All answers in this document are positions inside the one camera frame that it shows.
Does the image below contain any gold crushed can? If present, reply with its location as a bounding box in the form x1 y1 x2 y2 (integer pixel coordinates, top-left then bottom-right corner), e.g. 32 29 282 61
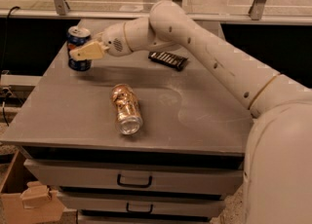
111 84 143 135

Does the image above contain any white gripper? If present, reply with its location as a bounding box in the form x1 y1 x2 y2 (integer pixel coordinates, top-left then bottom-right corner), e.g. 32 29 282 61
69 22 133 61

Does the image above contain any black cable at left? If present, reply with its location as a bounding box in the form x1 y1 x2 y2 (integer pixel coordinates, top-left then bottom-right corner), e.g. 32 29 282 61
0 6 23 127

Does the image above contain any black top drawer handle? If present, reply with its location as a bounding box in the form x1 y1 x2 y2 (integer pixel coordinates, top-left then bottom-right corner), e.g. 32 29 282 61
116 174 153 189

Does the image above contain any blue pepsi can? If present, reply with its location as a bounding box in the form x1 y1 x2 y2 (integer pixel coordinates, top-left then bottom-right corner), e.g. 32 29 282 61
66 25 93 72

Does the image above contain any black drawer handle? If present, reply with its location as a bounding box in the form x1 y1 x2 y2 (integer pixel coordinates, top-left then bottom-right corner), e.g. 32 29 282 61
126 203 154 214
116 174 153 189

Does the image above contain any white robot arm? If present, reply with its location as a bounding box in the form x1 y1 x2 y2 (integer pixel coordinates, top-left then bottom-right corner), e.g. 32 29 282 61
71 1 312 224

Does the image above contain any grey drawer cabinet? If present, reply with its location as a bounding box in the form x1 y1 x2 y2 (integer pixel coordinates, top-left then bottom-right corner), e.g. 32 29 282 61
3 51 252 224

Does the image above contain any black lower drawer handle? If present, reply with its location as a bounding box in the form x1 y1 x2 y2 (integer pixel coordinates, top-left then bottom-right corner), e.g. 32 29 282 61
126 203 154 214

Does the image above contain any brown cardboard box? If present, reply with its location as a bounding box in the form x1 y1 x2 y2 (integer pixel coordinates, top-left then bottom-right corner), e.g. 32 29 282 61
0 151 64 224

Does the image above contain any dark snack bar wrapper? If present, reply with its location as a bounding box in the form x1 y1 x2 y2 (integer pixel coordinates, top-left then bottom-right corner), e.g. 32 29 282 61
148 52 187 71

